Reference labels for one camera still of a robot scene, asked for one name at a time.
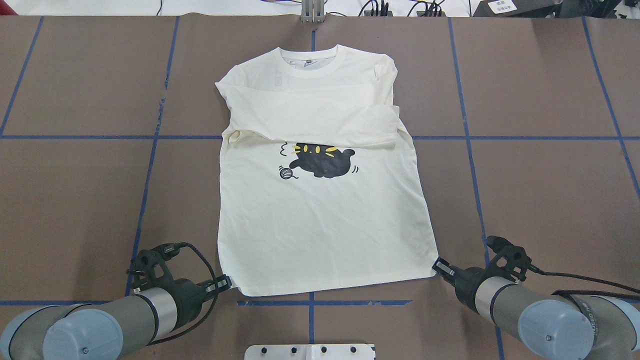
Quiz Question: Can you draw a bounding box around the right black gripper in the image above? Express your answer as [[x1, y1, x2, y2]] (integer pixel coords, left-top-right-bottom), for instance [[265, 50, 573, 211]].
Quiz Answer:
[[432, 257, 493, 308]]

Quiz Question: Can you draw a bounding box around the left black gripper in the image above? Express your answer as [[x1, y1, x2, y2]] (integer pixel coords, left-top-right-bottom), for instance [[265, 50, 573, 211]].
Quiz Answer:
[[170, 276, 233, 321]]

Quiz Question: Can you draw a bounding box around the cream long-sleeve cat shirt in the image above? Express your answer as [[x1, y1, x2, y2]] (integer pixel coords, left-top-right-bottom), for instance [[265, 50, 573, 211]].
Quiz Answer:
[[215, 44, 439, 297]]

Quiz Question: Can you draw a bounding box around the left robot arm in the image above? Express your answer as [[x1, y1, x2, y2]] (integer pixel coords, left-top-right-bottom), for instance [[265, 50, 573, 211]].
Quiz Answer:
[[1, 275, 232, 360]]

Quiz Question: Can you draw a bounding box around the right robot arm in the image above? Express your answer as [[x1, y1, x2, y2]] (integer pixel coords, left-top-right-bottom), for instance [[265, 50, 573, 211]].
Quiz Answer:
[[432, 258, 639, 360]]

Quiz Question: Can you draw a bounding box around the black label box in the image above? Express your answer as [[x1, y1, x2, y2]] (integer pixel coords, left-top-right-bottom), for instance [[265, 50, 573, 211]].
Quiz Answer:
[[471, 0, 563, 18]]

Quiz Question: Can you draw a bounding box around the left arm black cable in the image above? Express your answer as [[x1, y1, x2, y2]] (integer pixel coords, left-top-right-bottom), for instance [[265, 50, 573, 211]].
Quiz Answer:
[[160, 242, 221, 346]]

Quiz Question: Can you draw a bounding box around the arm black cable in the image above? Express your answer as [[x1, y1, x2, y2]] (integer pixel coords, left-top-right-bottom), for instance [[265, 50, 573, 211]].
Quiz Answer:
[[537, 270, 640, 303], [160, 242, 221, 346]]

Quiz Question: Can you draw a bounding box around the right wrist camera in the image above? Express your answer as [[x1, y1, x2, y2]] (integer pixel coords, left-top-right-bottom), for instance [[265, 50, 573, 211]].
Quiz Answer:
[[485, 235, 541, 282]]

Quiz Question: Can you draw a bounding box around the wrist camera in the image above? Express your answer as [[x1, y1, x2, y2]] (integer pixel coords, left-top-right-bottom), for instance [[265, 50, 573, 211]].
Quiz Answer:
[[126, 243, 180, 291], [485, 235, 541, 282]]

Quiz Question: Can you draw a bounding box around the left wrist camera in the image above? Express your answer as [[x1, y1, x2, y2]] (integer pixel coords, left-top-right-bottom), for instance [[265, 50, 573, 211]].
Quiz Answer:
[[126, 243, 180, 291]]

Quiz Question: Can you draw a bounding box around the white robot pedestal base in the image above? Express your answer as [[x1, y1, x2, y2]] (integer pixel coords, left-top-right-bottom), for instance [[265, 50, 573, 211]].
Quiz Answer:
[[244, 343, 377, 360]]

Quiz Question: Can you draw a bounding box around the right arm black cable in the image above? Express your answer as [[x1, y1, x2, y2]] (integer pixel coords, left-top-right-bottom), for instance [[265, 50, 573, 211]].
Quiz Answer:
[[537, 270, 640, 303]]

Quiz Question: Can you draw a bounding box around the aluminium frame post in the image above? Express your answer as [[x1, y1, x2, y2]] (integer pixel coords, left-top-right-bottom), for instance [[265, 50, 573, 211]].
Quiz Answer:
[[300, 0, 326, 24]]

